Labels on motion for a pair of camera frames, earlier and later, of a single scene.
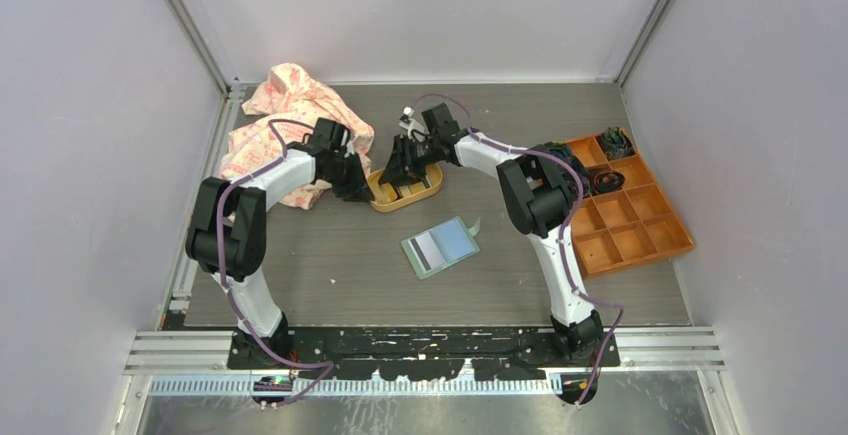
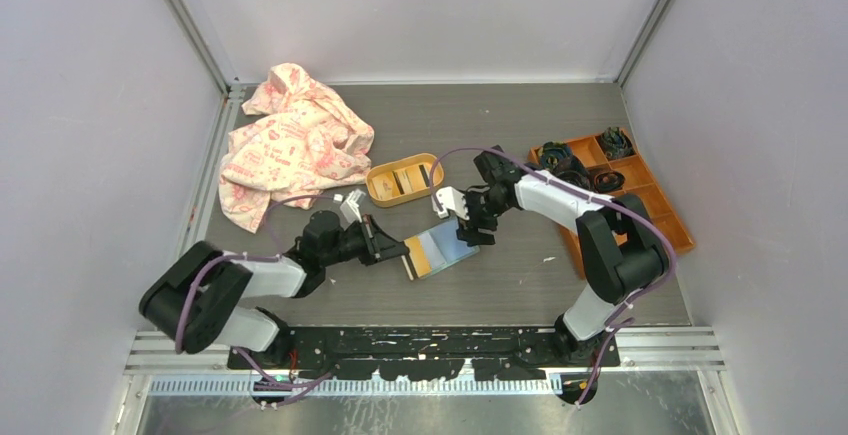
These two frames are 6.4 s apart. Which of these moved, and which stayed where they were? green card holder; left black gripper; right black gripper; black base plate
Moved: right black gripper; left black gripper
Stayed: green card holder; black base plate
